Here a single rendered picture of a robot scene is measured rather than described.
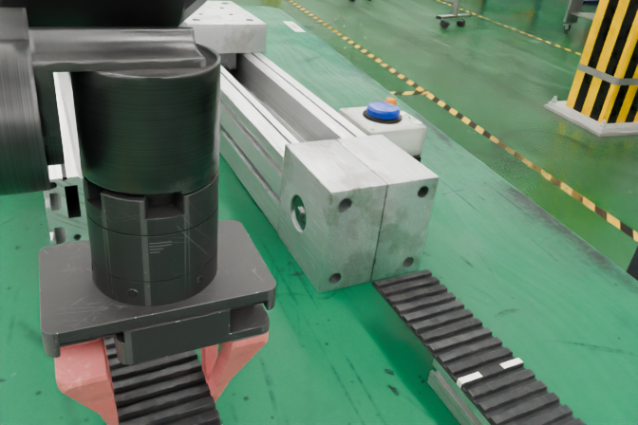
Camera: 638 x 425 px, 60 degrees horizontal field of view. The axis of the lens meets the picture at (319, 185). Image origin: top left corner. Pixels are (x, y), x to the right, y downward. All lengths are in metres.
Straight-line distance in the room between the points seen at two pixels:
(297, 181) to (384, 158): 0.08
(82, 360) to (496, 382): 0.24
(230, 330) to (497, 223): 0.40
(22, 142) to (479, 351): 0.30
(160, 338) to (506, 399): 0.21
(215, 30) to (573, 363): 0.57
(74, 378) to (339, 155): 0.28
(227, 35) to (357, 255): 0.42
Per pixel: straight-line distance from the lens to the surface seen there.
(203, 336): 0.27
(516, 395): 0.37
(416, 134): 0.66
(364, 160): 0.46
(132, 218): 0.23
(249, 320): 0.28
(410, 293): 0.42
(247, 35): 0.78
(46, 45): 0.22
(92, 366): 0.27
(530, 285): 0.53
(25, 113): 0.21
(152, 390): 0.34
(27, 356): 0.43
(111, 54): 0.22
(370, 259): 0.46
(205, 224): 0.24
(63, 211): 0.46
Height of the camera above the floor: 1.07
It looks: 28 degrees down
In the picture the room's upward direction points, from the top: 6 degrees clockwise
